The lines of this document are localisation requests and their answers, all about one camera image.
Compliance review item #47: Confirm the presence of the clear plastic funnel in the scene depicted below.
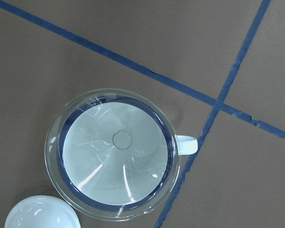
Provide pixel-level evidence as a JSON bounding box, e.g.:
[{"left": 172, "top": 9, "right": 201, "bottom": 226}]
[{"left": 44, "top": 89, "right": 180, "bottom": 221}]

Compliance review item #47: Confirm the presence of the white enamel mug lid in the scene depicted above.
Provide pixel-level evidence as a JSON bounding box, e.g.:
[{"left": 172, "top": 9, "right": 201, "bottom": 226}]
[{"left": 4, "top": 195, "right": 81, "bottom": 228}]

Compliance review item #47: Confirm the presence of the white enamel mug blue rim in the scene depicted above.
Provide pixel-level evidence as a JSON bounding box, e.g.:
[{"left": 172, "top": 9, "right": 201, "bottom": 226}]
[{"left": 58, "top": 95, "right": 198, "bottom": 209}]

